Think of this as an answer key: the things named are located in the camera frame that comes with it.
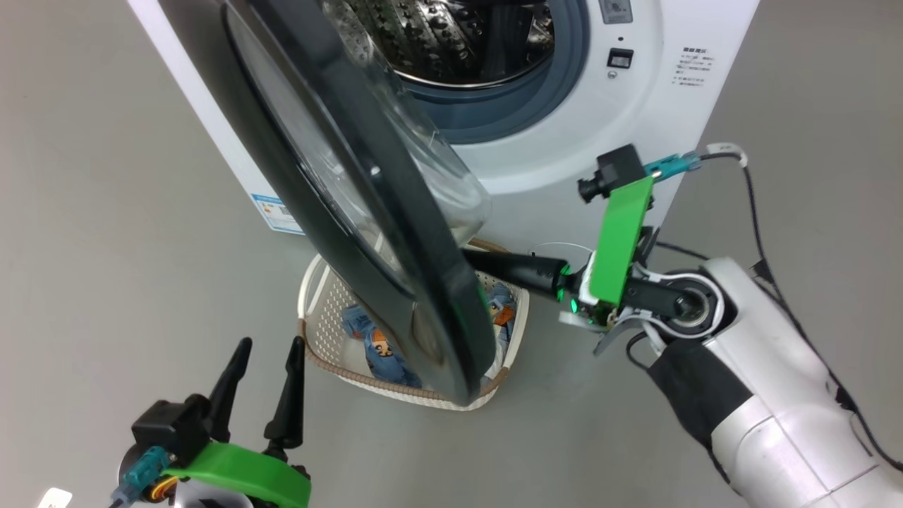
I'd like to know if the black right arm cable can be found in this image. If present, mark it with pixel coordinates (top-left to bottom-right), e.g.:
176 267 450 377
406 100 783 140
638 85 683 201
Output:
702 143 903 473

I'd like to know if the white front-load washing machine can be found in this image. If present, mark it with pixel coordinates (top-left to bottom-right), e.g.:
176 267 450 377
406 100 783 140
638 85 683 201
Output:
127 0 761 256

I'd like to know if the black printed text label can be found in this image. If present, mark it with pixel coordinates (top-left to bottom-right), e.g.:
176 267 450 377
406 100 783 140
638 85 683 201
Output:
670 45 715 90

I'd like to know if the black round glass washer door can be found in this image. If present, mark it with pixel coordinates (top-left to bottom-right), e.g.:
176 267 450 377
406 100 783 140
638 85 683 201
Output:
220 0 498 408

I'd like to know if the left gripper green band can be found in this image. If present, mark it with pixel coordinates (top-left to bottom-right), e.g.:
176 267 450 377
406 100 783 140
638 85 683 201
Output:
161 336 313 508

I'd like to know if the blue cartoon print garment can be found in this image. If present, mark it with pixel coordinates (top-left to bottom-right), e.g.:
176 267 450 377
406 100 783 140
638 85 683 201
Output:
341 303 424 390

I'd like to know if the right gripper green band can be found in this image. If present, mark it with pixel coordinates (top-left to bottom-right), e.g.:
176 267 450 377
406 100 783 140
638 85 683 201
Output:
462 175 661 334

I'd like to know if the teal right camera cable connector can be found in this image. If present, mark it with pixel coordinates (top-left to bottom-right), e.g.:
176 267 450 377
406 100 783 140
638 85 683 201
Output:
643 153 703 179

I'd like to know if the teal left camera cable connector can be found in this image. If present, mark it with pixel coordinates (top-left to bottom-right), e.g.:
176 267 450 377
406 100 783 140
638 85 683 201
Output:
119 447 172 503

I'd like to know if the blue white energy label sticker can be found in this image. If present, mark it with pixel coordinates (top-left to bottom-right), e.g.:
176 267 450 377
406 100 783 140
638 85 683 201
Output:
251 191 305 235

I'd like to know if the grey rubber door gasket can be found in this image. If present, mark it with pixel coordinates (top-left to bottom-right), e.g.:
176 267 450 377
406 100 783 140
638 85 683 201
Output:
404 0 590 146

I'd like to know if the teal camera cable connector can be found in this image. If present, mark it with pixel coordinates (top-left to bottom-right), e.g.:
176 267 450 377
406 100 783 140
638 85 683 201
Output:
643 153 703 179
119 447 172 503

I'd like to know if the cream perforated laundry basket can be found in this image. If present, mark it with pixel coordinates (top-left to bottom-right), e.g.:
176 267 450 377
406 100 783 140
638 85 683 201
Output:
298 238 530 411

